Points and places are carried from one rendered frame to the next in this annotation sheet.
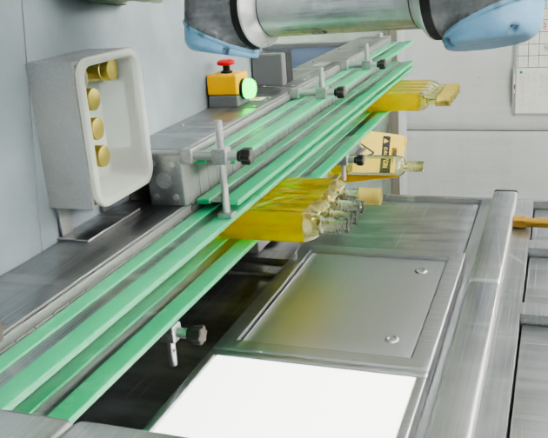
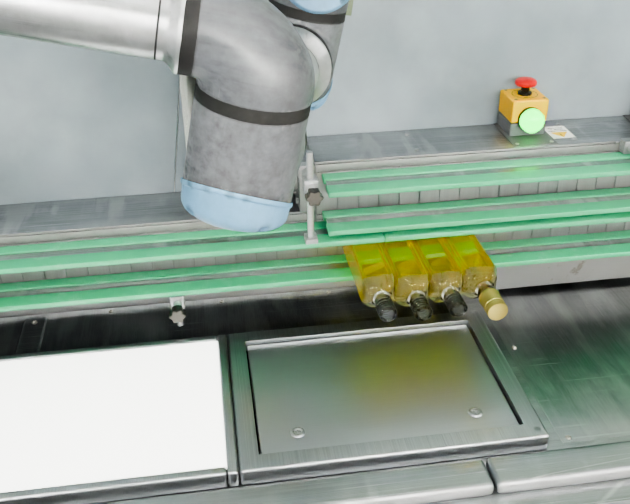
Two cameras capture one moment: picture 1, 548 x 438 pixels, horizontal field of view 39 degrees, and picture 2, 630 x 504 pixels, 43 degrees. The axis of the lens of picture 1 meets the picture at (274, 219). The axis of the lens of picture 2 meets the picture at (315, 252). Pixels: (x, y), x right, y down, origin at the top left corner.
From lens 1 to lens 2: 1.23 m
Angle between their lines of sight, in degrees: 56
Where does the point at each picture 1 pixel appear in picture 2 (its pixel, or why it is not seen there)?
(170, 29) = (437, 33)
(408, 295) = (403, 419)
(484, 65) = not seen: outside the picture
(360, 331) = (304, 408)
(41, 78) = not seen: hidden behind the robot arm
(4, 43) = not seen: hidden behind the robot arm
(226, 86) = (507, 109)
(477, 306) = (413, 478)
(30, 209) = (164, 158)
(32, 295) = (88, 219)
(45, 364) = (5, 265)
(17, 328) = (41, 235)
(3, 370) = not seen: outside the picture
